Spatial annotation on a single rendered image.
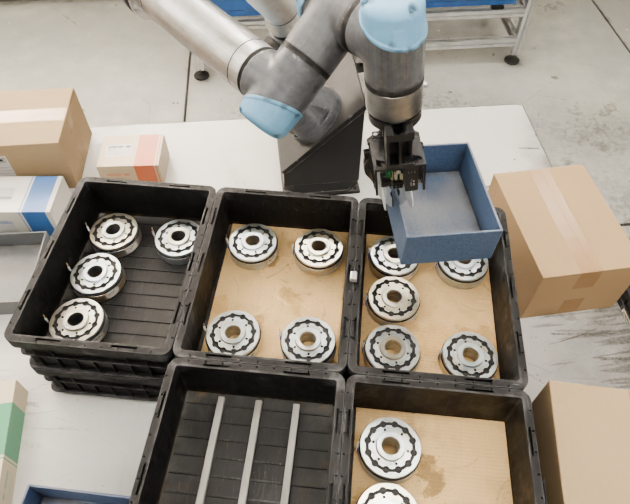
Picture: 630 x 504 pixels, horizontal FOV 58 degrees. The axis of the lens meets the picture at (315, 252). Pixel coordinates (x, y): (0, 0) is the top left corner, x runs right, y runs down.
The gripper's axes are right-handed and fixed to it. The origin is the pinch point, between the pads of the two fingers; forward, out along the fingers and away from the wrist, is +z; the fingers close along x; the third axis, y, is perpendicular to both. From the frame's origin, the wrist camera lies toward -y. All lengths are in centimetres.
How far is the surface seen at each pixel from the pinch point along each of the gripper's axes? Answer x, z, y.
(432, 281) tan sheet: 7.9, 30.3, -2.5
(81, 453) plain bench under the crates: -64, 34, 25
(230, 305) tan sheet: -33.4, 25.2, 1.1
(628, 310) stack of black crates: 80, 102, -29
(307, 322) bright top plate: -17.9, 24.2, 7.5
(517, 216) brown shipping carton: 29.0, 30.0, -16.5
